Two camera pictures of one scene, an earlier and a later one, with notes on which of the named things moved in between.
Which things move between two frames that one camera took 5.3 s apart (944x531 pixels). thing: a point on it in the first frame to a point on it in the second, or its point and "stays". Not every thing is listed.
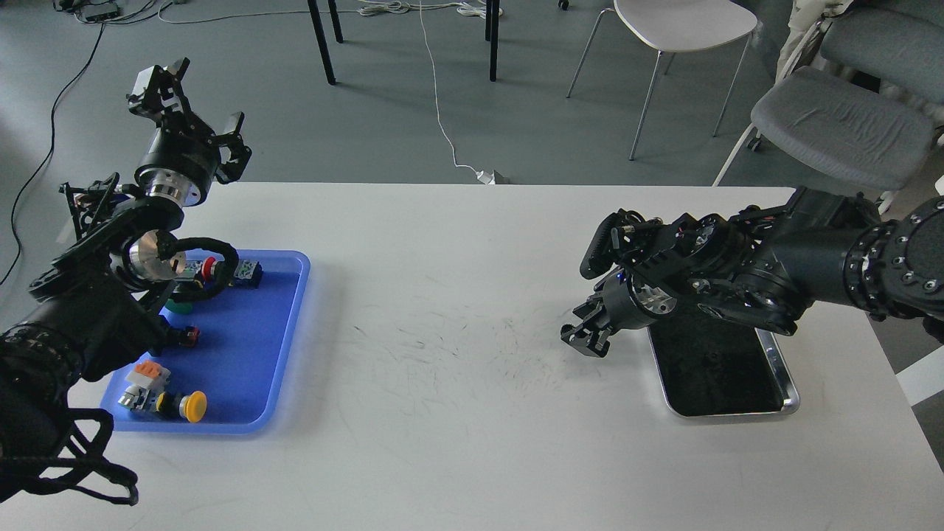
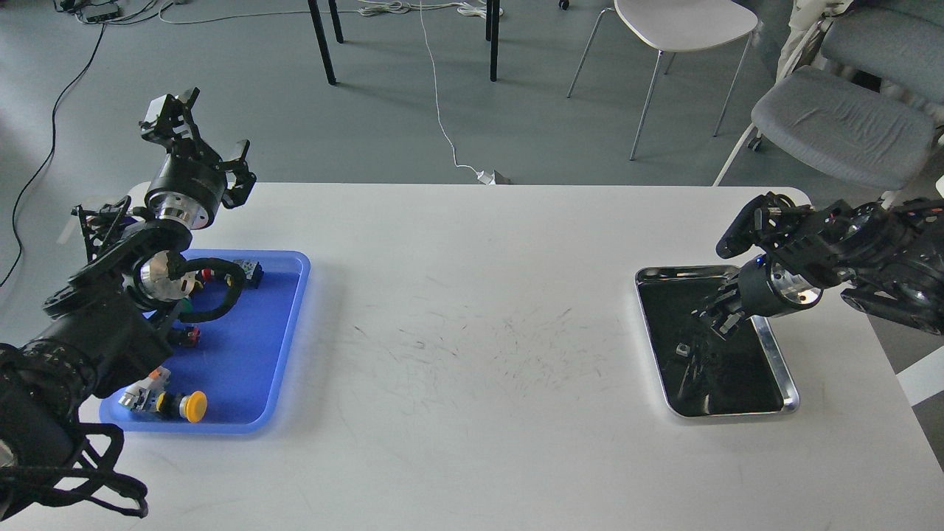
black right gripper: x=624 y=310 to x=764 y=289
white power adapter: x=486 y=178 stays
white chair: x=670 y=26 stays
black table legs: x=492 y=18 stays
